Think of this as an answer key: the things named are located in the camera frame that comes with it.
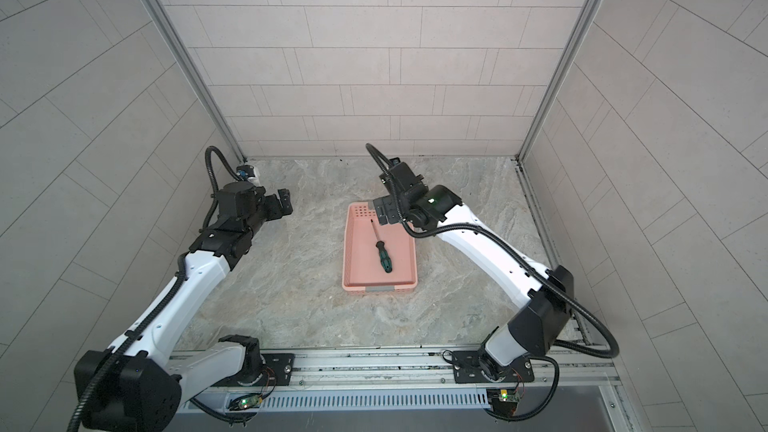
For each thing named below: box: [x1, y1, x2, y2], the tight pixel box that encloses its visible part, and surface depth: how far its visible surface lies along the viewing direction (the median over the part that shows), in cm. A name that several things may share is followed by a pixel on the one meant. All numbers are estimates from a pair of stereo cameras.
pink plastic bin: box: [342, 201, 418, 293], surface depth 91 cm
